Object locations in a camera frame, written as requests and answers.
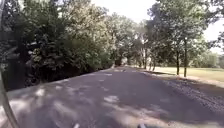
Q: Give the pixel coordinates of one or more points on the grey asphalt path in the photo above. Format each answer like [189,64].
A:
[110,96]

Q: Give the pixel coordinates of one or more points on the wood of trees and bushes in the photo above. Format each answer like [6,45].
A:
[56,43]

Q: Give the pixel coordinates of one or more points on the robot's own part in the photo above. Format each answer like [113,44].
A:
[142,125]
[76,126]

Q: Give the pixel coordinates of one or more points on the row of trees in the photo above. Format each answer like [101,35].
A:
[176,33]

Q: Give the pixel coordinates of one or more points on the gravel strip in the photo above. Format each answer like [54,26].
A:
[196,90]

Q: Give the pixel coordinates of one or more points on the grass field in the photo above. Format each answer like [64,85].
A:
[200,73]

